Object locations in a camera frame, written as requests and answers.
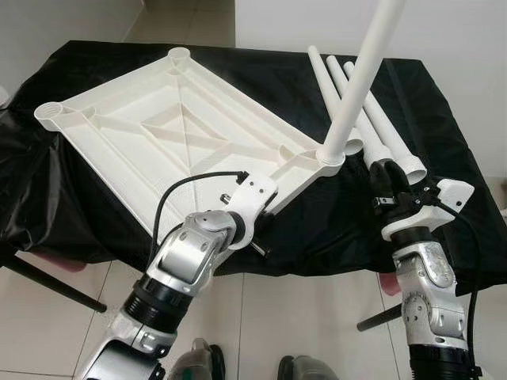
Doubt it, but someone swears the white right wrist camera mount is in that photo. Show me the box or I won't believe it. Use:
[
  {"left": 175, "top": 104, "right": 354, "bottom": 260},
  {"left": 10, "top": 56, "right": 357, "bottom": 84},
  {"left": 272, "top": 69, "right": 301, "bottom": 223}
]
[{"left": 382, "top": 178, "right": 476, "bottom": 238}]

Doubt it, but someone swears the black tablecloth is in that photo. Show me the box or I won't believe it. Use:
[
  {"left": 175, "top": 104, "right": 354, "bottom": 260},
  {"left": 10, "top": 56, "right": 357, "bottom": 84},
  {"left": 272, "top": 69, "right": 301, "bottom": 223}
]
[{"left": 0, "top": 40, "right": 507, "bottom": 286}]

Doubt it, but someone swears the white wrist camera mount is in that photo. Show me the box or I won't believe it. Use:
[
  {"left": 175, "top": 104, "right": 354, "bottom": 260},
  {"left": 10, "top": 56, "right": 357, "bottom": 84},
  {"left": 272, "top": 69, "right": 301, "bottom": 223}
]
[
  {"left": 382, "top": 178, "right": 476, "bottom": 238},
  {"left": 228, "top": 173, "right": 278, "bottom": 242}
]

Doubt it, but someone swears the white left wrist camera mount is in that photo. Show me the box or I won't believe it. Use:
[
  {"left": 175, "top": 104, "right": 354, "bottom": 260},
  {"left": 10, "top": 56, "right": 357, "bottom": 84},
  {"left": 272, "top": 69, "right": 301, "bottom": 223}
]
[{"left": 228, "top": 173, "right": 278, "bottom": 242}]

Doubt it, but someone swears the pink cloth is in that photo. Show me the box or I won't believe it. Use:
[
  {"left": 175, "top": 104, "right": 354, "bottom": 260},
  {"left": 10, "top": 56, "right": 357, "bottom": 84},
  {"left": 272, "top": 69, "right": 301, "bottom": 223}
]
[
  {"left": 380, "top": 273, "right": 401, "bottom": 295},
  {"left": 20, "top": 252, "right": 76, "bottom": 274}
]

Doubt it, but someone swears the grey robot left foot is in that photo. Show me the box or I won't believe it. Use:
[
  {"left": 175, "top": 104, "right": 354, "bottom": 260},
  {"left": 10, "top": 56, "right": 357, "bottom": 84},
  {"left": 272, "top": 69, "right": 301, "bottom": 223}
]
[{"left": 170, "top": 339, "right": 227, "bottom": 380}]

